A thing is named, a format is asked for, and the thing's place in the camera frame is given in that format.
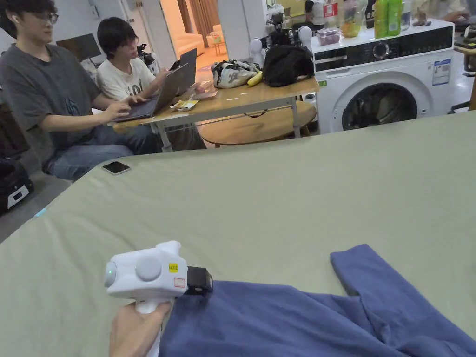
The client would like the person's left hand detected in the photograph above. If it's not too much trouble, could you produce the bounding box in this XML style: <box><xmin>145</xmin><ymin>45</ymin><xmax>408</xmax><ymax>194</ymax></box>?
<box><xmin>109</xmin><ymin>300</ymin><xmax>172</xmax><ymax>357</ymax></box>

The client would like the round low wooden table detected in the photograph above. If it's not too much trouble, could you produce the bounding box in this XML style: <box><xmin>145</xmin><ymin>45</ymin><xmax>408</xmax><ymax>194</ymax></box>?
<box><xmin>200</xmin><ymin>100</ymin><xmax>317</xmax><ymax>149</ymax></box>

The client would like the dark blue shirt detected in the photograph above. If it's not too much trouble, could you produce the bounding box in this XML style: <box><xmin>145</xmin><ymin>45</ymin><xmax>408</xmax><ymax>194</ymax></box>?
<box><xmin>159</xmin><ymin>243</ymin><xmax>476</xmax><ymax>357</ymax></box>

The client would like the white humanoid robot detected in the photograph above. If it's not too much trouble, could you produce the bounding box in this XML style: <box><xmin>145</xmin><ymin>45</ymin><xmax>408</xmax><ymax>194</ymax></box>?
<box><xmin>248</xmin><ymin>13</ymin><xmax>314</xmax><ymax>67</ymax></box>

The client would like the bed with pale green sheet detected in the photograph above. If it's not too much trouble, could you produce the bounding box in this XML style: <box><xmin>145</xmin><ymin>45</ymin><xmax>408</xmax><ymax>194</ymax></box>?
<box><xmin>0</xmin><ymin>110</ymin><xmax>476</xmax><ymax>357</ymax></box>

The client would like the white washing machine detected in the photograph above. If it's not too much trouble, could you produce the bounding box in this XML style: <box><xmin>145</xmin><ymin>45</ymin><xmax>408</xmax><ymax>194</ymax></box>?
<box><xmin>309</xmin><ymin>0</ymin><xmax>456</xmax><ymax>135</ymax></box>

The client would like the wooden table with metal legs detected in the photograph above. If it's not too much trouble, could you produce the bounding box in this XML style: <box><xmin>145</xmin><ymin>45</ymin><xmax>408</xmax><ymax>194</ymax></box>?
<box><xmin>108</xmin><ymin>47</ymin><xmax>320</xmax><ymax>152</ymax></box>

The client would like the black equipment case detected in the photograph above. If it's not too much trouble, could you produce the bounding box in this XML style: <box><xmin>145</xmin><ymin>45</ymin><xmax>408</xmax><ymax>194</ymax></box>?
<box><xmin>0</xmin><ymin>154</ymin><xmax>35</xmax><ymax>217</ymax></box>

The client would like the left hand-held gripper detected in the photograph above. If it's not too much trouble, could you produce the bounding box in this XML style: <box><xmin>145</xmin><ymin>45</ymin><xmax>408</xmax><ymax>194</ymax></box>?
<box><xmin>104</xmin><ymin>240</ymin><xmax>213</xmax><ymax>357</ymax></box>

